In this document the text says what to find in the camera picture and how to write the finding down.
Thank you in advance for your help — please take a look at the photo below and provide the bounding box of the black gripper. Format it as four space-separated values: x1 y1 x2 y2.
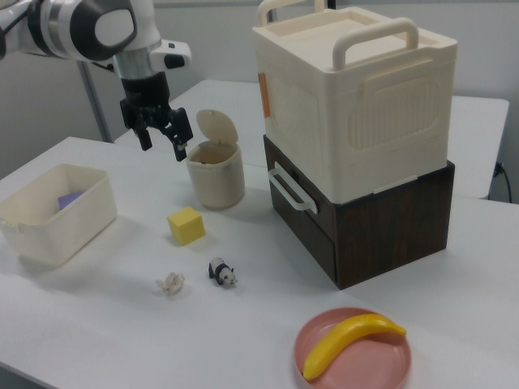
119 71 194 163

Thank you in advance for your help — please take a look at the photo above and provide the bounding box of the beige trash can with lid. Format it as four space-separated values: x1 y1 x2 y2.
185 109 246 211

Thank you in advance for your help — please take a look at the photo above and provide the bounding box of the yellow foam cube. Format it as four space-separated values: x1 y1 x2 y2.
166 205 206 246

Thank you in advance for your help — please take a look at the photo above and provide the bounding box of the orange tag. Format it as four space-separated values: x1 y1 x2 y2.
258 72 272 120

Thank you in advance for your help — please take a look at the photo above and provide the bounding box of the purple block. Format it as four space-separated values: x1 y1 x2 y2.
57 190 85 212

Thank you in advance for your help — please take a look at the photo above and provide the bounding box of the cream open plastic bin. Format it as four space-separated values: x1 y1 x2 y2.
0 163 119 270

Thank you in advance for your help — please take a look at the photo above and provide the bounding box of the panda toy figure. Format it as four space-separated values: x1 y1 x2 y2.
208 257 239 289

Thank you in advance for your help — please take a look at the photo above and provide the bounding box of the dark brown wooden drawer cabinet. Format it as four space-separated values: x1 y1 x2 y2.
262 135 456 291

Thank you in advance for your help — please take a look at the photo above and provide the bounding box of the yellow toy banana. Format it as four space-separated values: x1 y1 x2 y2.
302 313 407 381

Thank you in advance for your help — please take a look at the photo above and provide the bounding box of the pink plate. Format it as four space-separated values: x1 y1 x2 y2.
294 306 414 389

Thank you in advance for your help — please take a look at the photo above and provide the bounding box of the grey partition post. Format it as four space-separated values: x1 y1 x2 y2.
76 60 113 143

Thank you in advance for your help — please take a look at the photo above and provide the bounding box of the cream drawer handle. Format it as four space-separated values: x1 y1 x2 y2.
268 161 320 213

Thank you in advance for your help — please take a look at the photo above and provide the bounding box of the cream storage box with handles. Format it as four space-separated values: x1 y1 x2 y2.
251 0 459 204

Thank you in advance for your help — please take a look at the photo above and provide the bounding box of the black cable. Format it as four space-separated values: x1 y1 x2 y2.
494 161 513 203

